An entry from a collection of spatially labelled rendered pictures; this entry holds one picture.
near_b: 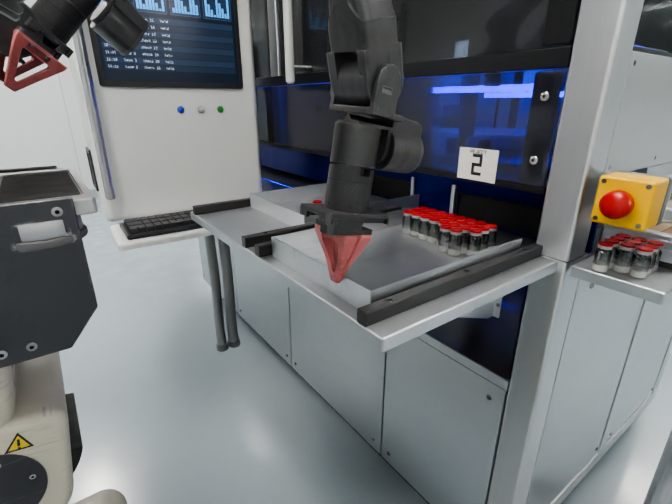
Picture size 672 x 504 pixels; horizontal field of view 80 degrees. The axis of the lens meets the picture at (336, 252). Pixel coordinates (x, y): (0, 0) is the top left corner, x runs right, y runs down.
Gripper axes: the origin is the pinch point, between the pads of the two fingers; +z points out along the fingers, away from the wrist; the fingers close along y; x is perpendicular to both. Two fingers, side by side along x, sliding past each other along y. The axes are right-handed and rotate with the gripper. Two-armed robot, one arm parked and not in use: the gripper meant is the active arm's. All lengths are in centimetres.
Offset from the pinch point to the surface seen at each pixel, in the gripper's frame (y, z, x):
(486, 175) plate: 36.0, -15.4, 4.0
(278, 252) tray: 1.0, 1.9, 17.2
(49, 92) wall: -4, -30, 544
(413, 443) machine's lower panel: 49, 59, 16
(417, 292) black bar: 7.3, 0.1, -8.2
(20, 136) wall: -33, 22, 544
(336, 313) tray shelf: -1.0, 4.3, -2.5
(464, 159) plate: 35.7, -17.7, 9.3
